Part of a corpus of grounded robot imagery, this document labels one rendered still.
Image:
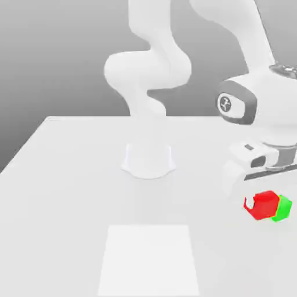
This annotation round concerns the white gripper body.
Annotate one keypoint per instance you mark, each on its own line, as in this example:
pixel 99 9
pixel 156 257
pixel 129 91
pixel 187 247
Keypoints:
pixel 234 178

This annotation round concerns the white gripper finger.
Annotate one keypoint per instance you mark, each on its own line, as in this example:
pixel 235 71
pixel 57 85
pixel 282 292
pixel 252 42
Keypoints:
pixel 250 202

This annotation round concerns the small red cube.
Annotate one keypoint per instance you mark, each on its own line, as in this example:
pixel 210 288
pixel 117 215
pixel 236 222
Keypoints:
pixel 265 206

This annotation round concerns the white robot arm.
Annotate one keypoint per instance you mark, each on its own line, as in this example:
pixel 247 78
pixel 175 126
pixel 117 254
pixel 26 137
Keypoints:
pixel 148 69

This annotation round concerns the small green cube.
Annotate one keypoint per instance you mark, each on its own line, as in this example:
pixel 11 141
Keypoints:
pixel 284 208

